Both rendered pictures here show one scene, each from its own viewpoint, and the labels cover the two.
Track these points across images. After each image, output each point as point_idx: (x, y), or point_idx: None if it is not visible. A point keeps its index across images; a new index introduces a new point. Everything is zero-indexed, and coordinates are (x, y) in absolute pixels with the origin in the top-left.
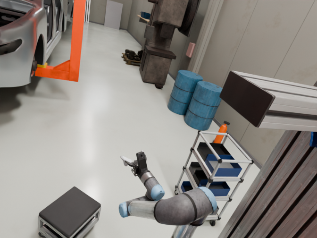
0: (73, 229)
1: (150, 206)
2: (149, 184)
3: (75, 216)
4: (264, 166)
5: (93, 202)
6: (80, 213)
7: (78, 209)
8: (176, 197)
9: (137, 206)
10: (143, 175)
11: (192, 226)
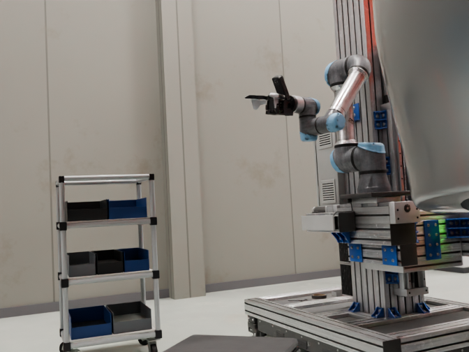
0: (279, 337)
1: (355, 77)
2: (308, 98)
3: (248, 341)
4: (364, 2)
5: (194, 338)
6: (235, 340)
7: (225, 343)
8: (356, 55)
9: (347, 93)
10: (297, 97)
11: None
